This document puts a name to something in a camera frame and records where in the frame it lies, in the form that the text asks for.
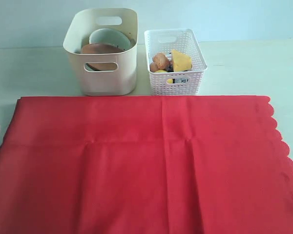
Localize yellow lemon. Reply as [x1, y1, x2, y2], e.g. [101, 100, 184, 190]
[155, 70, 174, 84]

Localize brown wooden plate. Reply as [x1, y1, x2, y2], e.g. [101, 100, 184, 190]
[81, 43, 123, 72]

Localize cream plastic bin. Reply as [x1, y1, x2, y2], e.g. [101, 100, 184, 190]
[63, 8, 138, 96]

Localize white perforated plastic basket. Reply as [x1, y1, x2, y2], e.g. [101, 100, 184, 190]
[144, 29, 207, 96]

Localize bread piece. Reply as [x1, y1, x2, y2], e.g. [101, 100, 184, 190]
[152, 53, 170, 70]

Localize white ceramic bowl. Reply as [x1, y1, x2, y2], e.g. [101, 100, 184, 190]
[89, 28, 131, 50]

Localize red tablecloth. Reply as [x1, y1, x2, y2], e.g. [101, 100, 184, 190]
[0, 96, 293, 234]

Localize brown egg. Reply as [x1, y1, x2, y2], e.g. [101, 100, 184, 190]
[149, 62, 159, 73]

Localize blue white milk carton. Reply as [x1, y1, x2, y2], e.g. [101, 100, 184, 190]
[167, 62, 189, 84]

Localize yellow cheese wedge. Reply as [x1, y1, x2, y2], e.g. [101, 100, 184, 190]
[171, 50, 192, 72]

